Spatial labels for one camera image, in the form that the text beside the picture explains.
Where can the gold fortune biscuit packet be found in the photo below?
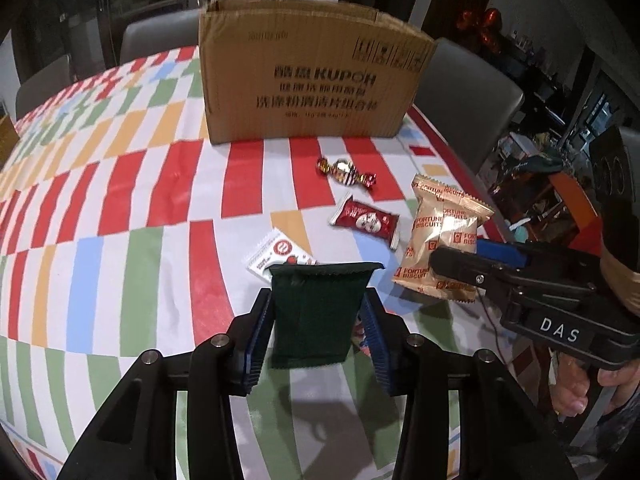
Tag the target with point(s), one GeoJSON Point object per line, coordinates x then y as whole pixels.
{"type": "Point", "coordinates": [445, 217]}

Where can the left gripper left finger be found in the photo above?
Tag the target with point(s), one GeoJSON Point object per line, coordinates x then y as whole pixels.
{"type": "Point", "coordinates": [253, 343]}

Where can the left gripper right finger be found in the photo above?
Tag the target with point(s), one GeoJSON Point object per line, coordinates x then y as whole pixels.
{"type": "Point", "coordinates": [386, 336]}

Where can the grey dining chair left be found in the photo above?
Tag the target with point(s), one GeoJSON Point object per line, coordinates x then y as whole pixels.
{"type": "Point", "coordinates": [46, 83]}

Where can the dark green snack packet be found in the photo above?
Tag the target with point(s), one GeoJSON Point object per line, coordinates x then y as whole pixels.
{"type": "Point", "coordinates": [315, 310]}

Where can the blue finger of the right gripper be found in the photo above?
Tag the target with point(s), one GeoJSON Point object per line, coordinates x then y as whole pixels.
{"type": "Point", "coordinates": [459, 275]}
{"type": "Point", "coordinates": [500, 252]}

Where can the white red sachet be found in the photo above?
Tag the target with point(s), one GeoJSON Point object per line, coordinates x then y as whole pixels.
{"type": "Point", "coordinates": [275, 248]}

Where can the small brown closed box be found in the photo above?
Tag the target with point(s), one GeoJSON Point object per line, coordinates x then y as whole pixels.
{"type": "Point", "coordinates": [8, 139]}

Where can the twisted wrapper candy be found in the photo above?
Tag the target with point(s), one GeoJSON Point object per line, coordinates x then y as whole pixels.
{"type": "Point", "coordinates": [345, 173]}

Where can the grey dining chair right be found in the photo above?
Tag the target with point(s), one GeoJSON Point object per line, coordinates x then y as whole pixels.
{"type": "Point", "coordinates": [468, 101]}

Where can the colourful checked tablecloth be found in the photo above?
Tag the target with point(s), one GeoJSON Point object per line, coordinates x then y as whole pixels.
{"type": "Point", "coordinates": [123, 228]}

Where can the open cardboard box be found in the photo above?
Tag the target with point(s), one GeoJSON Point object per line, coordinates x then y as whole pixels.
{"type": "Point", "coordinates": [288, 68]}

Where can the red foil balloon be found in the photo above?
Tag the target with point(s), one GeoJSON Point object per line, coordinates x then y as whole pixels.
{"type": "Point", "coordinates": [480, 31]}

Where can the red candy packet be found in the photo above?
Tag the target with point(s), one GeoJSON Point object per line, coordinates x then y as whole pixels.
{"type": "Point", "coordinates": [364, 218]}

